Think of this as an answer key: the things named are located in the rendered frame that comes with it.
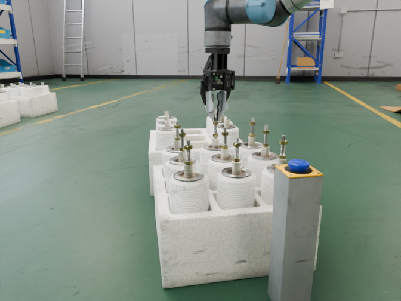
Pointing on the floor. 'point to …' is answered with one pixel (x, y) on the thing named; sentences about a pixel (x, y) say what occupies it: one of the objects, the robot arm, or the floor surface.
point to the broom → (281, 55)
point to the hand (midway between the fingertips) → (215, 116)
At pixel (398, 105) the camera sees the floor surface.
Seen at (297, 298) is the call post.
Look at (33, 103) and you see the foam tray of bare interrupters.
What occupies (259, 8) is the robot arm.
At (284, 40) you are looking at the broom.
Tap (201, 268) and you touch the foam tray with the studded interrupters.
